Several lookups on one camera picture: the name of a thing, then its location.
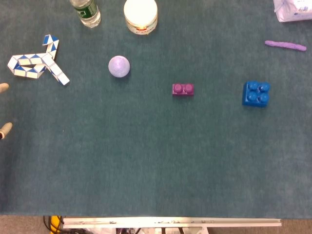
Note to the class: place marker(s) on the clear bottle green label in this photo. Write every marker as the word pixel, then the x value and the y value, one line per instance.
pixel 89 12

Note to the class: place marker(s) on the purple clay stick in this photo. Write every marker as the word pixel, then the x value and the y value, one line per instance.
pixel 285 45

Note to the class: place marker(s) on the blue white snake puzzle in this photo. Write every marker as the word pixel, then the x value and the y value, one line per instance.
pixel 36 60

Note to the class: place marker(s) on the white tissue pack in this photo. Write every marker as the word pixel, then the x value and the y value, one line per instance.
pixel 292 9

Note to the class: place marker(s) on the aluminium profile rail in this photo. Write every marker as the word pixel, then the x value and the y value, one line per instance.
pixel 170 221

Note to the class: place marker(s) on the clear plastic jar white lid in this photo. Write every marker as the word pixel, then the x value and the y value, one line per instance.
pixel 140 17

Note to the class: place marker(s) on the purple toy brick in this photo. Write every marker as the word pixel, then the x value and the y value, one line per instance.
pixel 182 90

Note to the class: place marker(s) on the lilac ball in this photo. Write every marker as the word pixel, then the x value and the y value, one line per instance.
pixel 119 66

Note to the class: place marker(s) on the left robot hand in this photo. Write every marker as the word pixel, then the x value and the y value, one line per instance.
pixel 6 128

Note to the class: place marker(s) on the teal table cloth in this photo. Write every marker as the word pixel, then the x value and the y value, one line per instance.
pixel 146 151

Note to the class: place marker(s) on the blue toy brick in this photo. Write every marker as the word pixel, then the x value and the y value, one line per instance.
pixel 256 96

